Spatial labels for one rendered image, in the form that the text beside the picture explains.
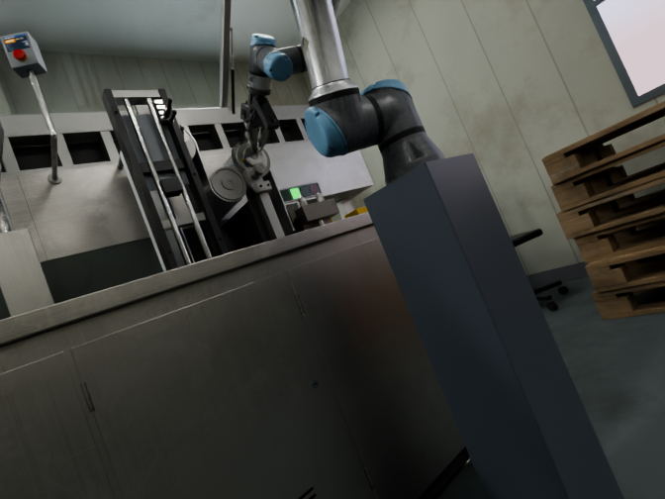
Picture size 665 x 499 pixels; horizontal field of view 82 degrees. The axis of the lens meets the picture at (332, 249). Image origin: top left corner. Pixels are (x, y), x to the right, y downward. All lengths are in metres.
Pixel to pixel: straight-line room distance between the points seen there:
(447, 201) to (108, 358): 0.74
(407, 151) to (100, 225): 1.09
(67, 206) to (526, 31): 3.16
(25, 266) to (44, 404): 0.47
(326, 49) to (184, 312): 0.64
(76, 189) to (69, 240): 0.18
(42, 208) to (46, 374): 0.80
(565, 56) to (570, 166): 1.29
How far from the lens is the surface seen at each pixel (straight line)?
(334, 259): 1.12
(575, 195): 2.35
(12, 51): 1.48
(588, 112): 3.37
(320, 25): 0.91
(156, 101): 1.27
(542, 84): 3.47
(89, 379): 0.88
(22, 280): 1.24
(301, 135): 2.09
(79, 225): 1.56
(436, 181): 0.82
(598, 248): 2.42
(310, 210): 1.42
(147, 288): 0.88
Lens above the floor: 0.76
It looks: 3 degrees up
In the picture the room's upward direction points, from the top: 22 degrees counter-clockwise
